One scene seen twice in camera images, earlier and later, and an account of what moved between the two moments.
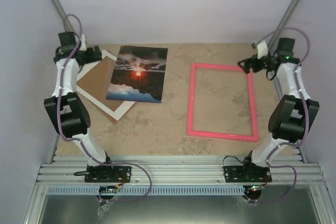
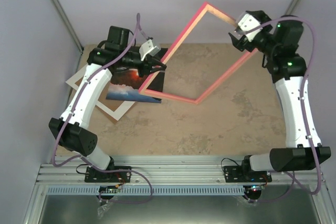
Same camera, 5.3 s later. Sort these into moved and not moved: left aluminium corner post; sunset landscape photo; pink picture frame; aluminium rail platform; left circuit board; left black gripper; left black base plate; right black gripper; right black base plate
Moved: right black gripper; left black gripper; pink picture frame
Not moved: left circuit board; right black base plate; sunset landscape photo; left aluminium corner post; aluminium rail platform; left black base plate
